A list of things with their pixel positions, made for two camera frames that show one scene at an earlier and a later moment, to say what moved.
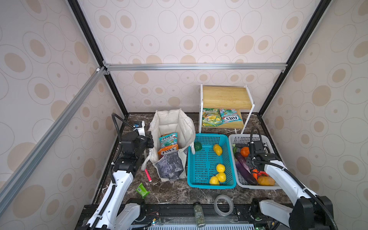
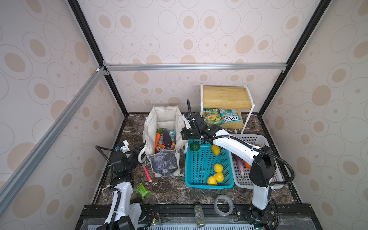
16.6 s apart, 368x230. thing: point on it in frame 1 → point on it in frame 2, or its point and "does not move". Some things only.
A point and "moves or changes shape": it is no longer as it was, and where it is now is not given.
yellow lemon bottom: [214, 180] does not move
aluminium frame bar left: [20, 174] does not move
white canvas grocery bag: [173, 133] moves or changes shape
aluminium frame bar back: [233, 66] does not move
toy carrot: [255, 175] moves or changes shape
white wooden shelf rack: [231, 97] does not move
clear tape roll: [231, 207] does not move
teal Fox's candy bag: [229, 115] does not move
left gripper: [147, 137] → [142, 152]
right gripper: [249, 160] → [183, 132]
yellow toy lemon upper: [217, 149] does not move
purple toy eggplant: [250, 178] → [166, 137]
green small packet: [142, 190] does not move
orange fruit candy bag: [166, 150] moves or changes shape
